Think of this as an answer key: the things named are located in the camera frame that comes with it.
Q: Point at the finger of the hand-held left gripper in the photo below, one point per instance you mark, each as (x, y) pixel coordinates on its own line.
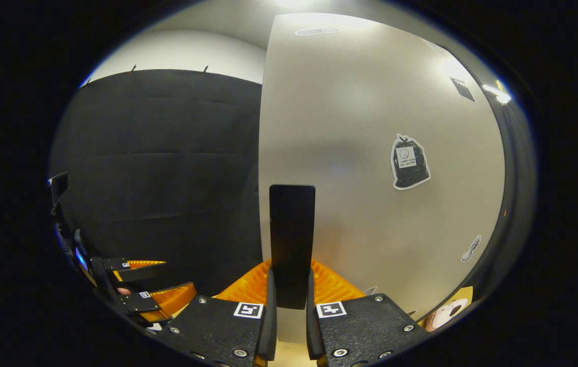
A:
(136, 272)
(141, 303)

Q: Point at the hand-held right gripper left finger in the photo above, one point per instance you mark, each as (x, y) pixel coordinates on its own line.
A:
(271, 331)

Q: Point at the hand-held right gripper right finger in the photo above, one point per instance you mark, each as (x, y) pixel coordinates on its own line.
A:
(312, 331)

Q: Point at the pink apple-shaped coaster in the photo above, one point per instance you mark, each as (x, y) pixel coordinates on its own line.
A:
(439, 318)

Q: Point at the beige cabinet door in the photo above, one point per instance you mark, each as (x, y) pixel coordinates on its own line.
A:
(350, 127)

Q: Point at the ceiling light panel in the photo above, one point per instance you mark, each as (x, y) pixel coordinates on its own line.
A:
(497, 93)
(291, 2)

